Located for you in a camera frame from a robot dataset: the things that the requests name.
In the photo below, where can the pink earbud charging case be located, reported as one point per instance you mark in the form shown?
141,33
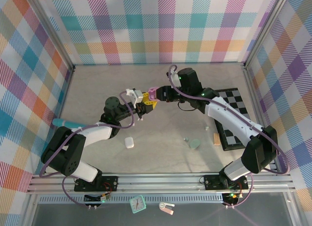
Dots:
153,93

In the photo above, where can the white earbud charging case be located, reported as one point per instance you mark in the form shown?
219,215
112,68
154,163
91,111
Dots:
129,142

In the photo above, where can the mint green earbud charging case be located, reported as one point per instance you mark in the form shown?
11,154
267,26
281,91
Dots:
195,144

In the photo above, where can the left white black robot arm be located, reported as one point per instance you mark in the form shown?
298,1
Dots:
95,133

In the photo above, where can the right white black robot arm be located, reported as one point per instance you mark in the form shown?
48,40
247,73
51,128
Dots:
234,118

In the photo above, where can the black white chessboard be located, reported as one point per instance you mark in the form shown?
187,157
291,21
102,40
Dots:
234,99

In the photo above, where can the teal marker pen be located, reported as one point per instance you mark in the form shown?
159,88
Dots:
67,123

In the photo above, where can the small wooden block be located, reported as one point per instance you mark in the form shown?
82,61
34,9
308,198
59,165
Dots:
217,139

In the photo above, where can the small electronics board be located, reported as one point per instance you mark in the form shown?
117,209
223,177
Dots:
231,197
97,198

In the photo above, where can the small teal alarm clock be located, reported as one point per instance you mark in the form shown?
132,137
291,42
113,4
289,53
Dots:
138,204

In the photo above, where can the pink white clip tool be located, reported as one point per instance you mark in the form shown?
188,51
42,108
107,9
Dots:
166,207

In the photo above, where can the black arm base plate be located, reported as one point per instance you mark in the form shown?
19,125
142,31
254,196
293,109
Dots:
212,182
109,182

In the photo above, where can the aluminium side rail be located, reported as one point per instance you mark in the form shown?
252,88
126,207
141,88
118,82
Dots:
262,109

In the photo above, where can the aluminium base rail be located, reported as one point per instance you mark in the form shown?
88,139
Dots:
165,182

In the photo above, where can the aluminium frame post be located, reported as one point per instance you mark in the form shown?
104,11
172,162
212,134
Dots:
265,28
51,31

